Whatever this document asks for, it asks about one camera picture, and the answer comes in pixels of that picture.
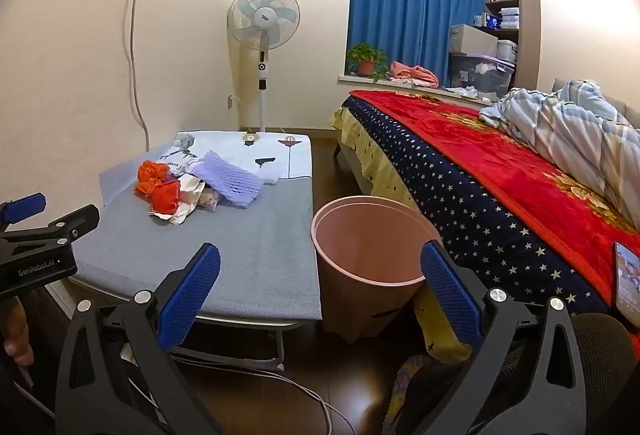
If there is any white crumpled cloth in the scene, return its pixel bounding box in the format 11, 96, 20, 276
445, 86, 493, 102

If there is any potted green plant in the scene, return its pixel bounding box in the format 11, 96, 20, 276
346, 44, 390, 80

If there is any printed paper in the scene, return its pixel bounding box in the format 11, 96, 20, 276
150, 172, 207, 225

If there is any wooden bookshelf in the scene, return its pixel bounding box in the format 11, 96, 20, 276
482, 0, 541, 90

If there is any pink plastic bin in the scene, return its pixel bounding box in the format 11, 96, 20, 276
311, 196, 443, 343

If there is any grey power cable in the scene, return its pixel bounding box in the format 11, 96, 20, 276
122, 0, 151, 150

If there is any red patterned blanket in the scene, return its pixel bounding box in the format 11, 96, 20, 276
349, 90, 640, 311

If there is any smartphone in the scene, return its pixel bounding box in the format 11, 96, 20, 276
612, 241, 640, 328

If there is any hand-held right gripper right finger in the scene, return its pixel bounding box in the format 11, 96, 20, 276
419, 240, 588, 435

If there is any pink folded cloth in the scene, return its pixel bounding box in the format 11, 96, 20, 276
389, 61, 440, 88

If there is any shelf with boxes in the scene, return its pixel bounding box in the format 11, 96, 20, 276
449, 52, 516, 98

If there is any bed with red blanket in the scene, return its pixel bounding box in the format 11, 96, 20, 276
332, 92, 640, 366

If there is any large pale foam net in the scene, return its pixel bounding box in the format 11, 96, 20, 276
191, 152, 265, 208

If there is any striped blue white quilt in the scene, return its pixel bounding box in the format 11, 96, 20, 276
479, 80, 640, 231

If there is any person's left hand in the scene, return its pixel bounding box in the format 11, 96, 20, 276
2, 299, 37, 366

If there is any grey bed frame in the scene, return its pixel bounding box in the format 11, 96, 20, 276
334, 135, 373, 196

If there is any white cardboard box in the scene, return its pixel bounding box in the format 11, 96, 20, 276
449, 24, 499, 58

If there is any blue curtain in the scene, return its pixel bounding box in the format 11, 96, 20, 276
347, 0, 486, 88

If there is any metal folding table frame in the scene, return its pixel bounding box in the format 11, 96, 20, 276
65, 275, 321, 372

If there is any red plastic bag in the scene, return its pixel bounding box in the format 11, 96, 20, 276
150, 179, 182, 216

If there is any white standing fan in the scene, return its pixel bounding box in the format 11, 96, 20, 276
227, 0, 302, 133

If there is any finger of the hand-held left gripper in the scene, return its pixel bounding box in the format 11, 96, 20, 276
0, 204, 101, 251
0, 193, 47, 232

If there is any white printed cloth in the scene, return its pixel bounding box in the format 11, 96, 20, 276
160, 131, 315, 186

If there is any colourful patterned cloth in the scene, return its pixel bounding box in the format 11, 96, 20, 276
382, 355, 426, 433

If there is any grey headboard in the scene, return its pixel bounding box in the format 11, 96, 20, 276
550, 77, 640, 126

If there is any white floor cable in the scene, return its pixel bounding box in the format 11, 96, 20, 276
170, 350, 333, 435

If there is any grey table mat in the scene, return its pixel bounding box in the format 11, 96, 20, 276
70, 155, 323, 322

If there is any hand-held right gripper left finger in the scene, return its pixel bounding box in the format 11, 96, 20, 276
55, 242, 223, 435

